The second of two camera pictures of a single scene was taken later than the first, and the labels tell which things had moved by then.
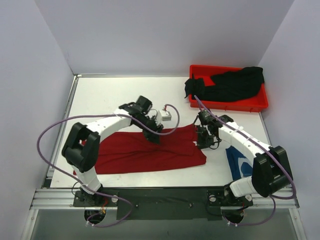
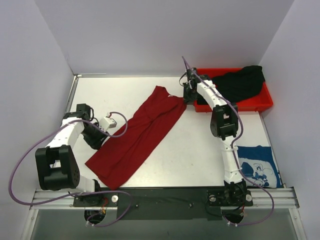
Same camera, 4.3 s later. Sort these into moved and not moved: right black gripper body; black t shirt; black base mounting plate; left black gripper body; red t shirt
Moved: left black gripper body; red t shirt; right black gripper body
Not moved: black base mounting plate; black t shirt
